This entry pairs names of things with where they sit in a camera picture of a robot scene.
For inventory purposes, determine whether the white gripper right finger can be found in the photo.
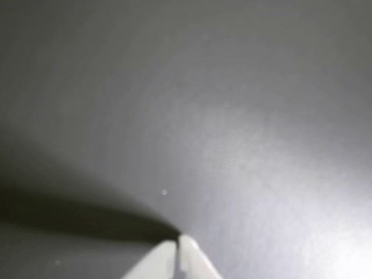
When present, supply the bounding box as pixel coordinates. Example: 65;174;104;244
178;234;223;279

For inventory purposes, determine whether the dark grey table mat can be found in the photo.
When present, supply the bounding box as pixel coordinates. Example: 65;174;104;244
0;0;372;279

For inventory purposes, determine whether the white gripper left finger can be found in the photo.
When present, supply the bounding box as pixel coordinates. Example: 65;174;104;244
121;239;177;279

